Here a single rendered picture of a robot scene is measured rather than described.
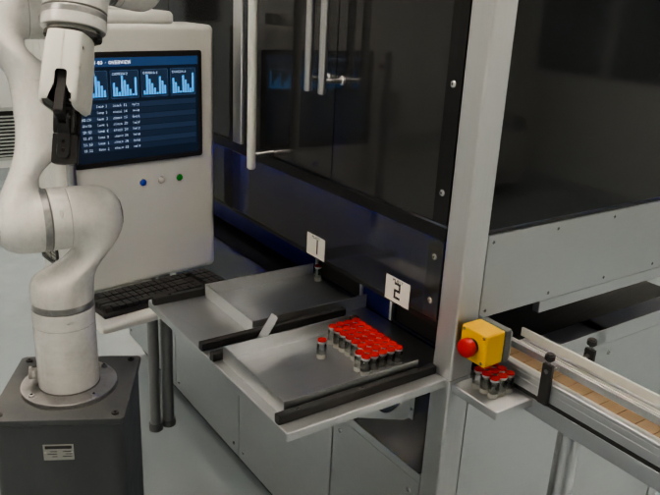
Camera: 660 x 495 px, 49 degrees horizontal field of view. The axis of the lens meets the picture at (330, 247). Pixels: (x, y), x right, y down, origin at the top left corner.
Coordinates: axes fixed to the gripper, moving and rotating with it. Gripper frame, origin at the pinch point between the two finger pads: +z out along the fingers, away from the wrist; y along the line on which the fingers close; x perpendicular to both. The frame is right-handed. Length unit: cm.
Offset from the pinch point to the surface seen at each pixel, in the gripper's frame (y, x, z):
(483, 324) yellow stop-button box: -43, 74, 24
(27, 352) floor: -251, -73, 70
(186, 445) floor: -179, 7, 90
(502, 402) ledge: -43, 79, 40
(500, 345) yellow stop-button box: -41, 77, 28
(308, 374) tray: -54, 40, 38
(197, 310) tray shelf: -86, 14, 29
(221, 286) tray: -95, 19, 23
